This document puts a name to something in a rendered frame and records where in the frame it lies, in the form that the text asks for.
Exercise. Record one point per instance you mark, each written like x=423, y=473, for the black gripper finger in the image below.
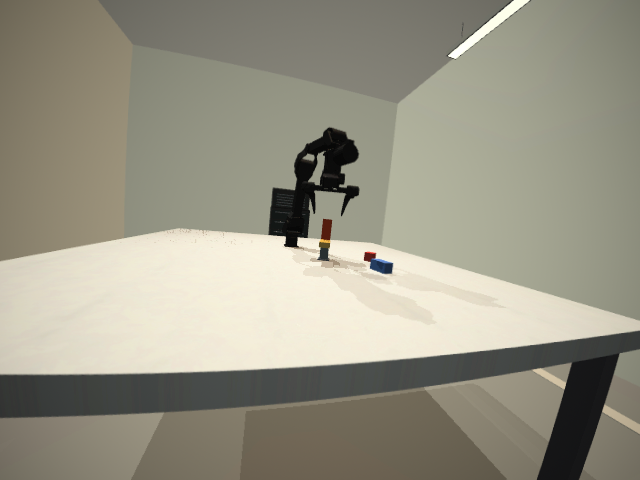
x=346, y=200
x=312, y=198

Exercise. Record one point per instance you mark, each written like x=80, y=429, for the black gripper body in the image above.
x=350, y=190

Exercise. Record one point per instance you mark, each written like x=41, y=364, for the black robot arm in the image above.
x=339, y=151

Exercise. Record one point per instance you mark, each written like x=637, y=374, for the blue rectangular bar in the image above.
x=381, y=266

